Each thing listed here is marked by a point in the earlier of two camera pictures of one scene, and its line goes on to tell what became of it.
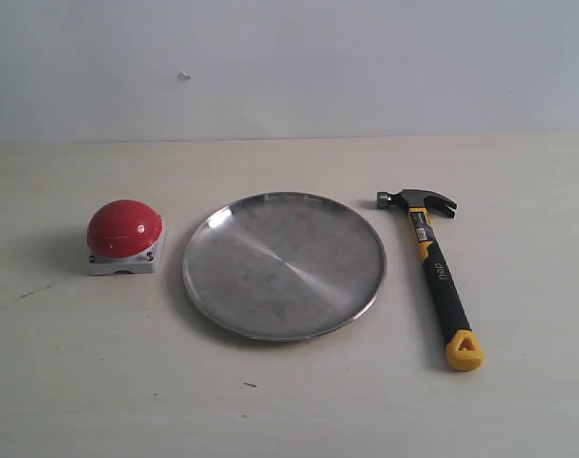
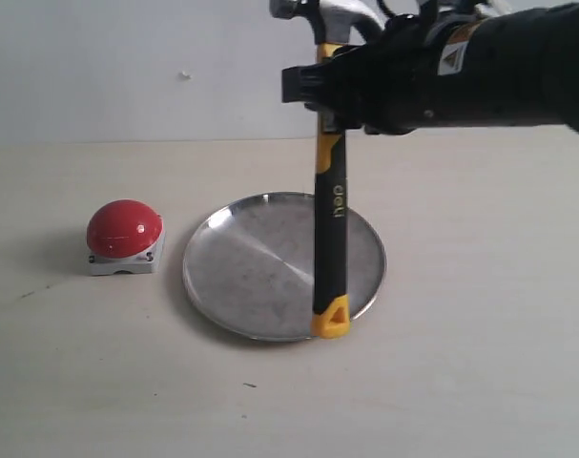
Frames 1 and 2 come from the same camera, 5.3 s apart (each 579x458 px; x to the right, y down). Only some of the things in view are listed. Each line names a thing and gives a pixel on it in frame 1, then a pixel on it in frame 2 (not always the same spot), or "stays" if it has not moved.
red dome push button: [125, 236] stays
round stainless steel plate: [280, 266] stays
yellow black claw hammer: [464, 348] → [330, 312]
